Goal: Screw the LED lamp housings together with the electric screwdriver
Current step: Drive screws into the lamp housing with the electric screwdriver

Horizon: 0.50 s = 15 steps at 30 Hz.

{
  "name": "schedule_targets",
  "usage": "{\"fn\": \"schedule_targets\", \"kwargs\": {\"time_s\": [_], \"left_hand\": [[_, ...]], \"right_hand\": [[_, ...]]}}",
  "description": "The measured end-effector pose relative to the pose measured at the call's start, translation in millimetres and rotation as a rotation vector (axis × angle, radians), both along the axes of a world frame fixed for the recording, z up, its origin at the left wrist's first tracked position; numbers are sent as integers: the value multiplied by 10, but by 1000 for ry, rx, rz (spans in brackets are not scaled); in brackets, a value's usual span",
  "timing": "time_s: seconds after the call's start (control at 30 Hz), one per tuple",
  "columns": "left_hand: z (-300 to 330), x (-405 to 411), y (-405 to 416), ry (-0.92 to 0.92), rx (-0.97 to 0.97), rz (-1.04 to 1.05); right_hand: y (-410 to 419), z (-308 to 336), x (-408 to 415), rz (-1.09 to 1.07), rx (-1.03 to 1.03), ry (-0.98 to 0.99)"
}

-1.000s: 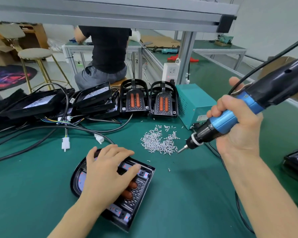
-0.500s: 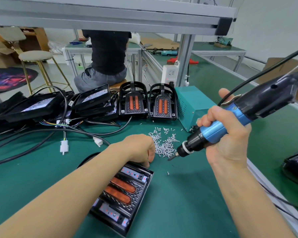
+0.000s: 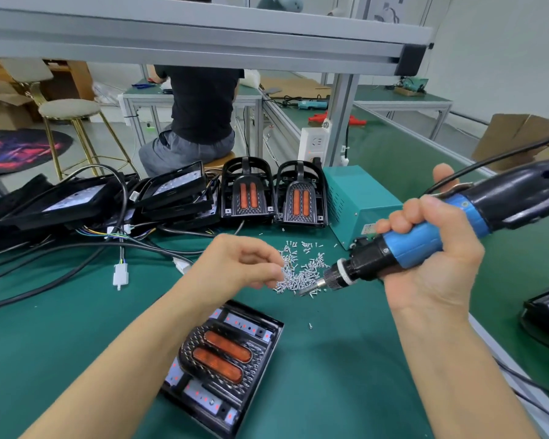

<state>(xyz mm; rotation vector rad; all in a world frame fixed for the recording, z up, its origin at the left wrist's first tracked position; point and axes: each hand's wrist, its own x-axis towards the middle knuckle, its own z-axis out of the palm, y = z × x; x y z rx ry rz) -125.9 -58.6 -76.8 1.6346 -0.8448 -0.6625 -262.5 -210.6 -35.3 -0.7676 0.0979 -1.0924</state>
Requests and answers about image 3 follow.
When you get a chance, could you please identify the person's left forearm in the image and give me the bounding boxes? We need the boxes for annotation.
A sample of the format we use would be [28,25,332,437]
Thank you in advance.
[20,279,225,439]

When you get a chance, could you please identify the white handheld device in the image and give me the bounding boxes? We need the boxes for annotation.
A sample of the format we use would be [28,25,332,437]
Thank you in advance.
[256,0,305,13]

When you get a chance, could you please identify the round beige stool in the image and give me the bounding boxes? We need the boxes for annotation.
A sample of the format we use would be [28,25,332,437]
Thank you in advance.
[38,98,134,179]

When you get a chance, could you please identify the red tool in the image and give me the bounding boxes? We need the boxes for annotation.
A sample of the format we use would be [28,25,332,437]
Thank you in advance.
[308,112,369,127]

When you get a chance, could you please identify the teal power supply box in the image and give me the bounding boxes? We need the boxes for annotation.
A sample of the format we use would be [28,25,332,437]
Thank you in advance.
[322,165,404,249]

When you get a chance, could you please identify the person's left hand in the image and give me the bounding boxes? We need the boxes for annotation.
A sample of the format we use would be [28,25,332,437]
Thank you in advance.
[190,234,287,302]

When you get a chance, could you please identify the colourful round rug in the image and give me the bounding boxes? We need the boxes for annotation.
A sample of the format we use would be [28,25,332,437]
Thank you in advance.
[0,129,74,176]

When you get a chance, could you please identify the open brown cardboard carton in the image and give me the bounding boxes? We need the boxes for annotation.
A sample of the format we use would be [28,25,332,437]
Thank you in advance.
[0,80,38,132]

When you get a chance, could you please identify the green workbench white legs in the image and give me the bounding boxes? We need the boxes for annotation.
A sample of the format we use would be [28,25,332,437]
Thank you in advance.
[355,82,454,143]

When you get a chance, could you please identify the black cover orange strips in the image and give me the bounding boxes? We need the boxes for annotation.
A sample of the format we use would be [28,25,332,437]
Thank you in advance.
[178,321,268,405]
[221,157,278,225]
[274,160,329,227]

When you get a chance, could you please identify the aluminium shelf frame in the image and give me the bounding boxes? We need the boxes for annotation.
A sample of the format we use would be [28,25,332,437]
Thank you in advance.
[0,0,436,170]

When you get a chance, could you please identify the heap of small silver screws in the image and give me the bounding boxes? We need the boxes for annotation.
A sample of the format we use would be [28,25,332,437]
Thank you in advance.
[273,237,332,296]

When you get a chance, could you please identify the white power strip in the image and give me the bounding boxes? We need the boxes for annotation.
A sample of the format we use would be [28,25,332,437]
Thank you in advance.
[297,126,333,163]

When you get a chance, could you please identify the brown wooden cabinet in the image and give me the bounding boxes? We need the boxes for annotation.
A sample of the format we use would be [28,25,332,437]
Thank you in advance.
[41,61,97,101]

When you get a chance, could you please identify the person's right hand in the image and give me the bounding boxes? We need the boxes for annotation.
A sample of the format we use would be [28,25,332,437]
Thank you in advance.
[375,162,486,316]

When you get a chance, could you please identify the small green workbench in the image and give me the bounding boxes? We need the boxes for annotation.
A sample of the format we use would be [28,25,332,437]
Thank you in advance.
[119,82,265,161]

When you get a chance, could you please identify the stack of unassembled lamp housings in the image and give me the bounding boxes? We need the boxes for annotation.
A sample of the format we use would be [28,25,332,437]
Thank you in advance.
[0,160,223,238]

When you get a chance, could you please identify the blue black electric screwdriver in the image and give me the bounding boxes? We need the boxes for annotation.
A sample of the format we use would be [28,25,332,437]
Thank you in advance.
[297,157,549,296]

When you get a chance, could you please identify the brown cardboard box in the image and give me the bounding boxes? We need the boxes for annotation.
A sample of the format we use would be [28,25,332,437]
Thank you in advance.
[471,114,549,174]

